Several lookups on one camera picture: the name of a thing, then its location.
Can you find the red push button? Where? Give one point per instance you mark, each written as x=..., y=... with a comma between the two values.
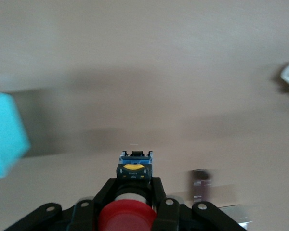
x=127, y=216

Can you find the dark brown rectangular block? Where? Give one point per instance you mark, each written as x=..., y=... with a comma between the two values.
x=200, y=186

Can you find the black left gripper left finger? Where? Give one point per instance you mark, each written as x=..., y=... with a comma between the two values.
x=86, y=216

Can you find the blue plastic bin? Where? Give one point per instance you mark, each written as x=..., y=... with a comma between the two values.
x=4, y=134

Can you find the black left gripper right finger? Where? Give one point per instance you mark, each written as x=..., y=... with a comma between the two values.
x=169, y=216

